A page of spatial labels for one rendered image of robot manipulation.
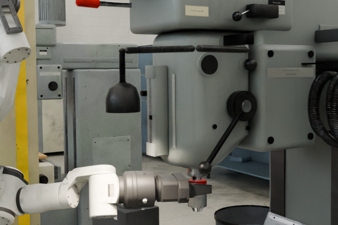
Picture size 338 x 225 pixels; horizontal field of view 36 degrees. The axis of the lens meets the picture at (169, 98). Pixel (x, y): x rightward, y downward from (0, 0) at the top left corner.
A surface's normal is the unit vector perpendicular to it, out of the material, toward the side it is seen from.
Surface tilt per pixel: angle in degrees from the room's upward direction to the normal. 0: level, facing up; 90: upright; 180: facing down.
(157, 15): 90
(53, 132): 90
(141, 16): 90
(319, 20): 90
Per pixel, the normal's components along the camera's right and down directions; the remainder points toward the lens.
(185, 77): -0.35, 0.05
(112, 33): 0.50, 0.04
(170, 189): 0.17, 0.05
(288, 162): -0.87, 0.04
